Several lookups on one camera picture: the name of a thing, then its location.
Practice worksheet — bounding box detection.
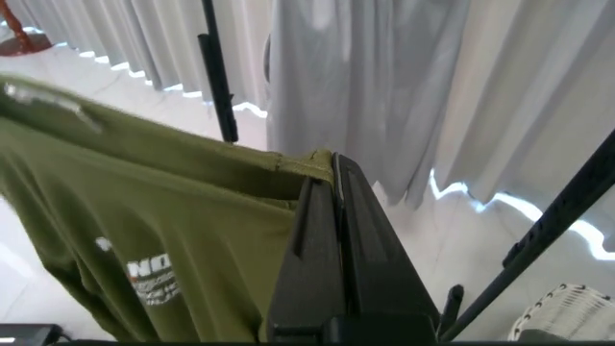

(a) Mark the black clothes rack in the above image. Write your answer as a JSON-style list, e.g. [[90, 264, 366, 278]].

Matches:
[[196, 0, 615, 343]]

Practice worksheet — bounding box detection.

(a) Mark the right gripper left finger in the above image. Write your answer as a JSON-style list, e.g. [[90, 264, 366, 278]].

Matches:
[[267, 177, 348, 343]]

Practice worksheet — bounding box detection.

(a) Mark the white laundry basket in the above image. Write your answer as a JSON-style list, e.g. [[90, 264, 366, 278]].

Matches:
[[507, 283, 615, 343]]

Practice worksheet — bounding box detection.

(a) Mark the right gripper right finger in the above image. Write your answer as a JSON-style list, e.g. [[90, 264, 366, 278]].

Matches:
[[332, 153, 441, 343]]

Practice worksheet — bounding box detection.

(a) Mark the green long-sleeved shirt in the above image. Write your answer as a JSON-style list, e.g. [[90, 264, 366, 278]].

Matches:
[[0, 74, 335, 343]]

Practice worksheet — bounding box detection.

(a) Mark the red round stand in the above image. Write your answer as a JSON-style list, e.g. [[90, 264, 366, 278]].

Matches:
[[0, 0, 53, 58]]

